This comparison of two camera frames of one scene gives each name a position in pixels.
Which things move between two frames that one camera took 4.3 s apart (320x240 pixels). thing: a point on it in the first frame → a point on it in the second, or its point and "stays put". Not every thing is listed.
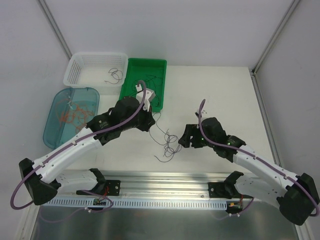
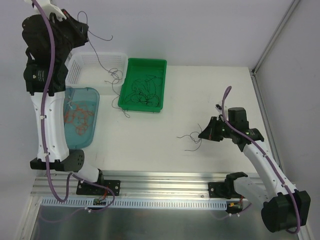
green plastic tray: x=153 y=72 stays put
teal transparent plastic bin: x=71 y=109 stays put
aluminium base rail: x=163 y=184 stays put
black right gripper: x=188 y=137 → x=215 y=129
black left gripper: x=148 y=120 → x=75 y=30
